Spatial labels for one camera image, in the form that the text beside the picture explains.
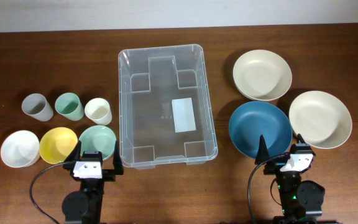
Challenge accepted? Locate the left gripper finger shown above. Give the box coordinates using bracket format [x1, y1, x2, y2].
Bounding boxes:
[63, 141, 81, 170]
[112, 141, 124, 175]

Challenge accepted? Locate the cream plate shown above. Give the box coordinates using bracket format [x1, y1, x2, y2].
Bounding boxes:
[288, 90, 352, 149]
[232, 50, 292, 101]

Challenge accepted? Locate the blue plate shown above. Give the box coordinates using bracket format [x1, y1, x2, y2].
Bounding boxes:
[229, 101, 293, 159]

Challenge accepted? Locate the white small bowl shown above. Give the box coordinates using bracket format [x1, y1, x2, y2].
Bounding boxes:
[0, 130, 40, 168]

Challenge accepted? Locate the green plastic cup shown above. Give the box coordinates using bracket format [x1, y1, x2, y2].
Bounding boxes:
[55, 93, 85, 121]

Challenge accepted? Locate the cream plastic cup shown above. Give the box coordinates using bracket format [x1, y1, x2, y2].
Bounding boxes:
[85, 98, 112, 126]

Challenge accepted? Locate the grey plastic cup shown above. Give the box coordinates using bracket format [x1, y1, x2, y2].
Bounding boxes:
[21, 93, 53, 122]

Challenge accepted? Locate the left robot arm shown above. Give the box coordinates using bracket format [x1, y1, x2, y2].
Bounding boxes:
[62, 141, 124, 223]

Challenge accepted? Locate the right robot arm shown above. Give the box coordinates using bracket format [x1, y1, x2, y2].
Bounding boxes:
[255, 134, 325, 223]

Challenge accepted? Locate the yellow small bowl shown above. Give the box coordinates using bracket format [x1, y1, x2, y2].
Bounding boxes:
[39, 127, 78, 164]

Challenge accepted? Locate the green small bowl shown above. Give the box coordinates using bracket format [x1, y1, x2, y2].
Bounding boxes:
[79, 125, 117, 161]

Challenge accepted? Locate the clear plastic storage bin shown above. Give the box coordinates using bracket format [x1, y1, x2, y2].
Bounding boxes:
[118, 44, 218, 169]

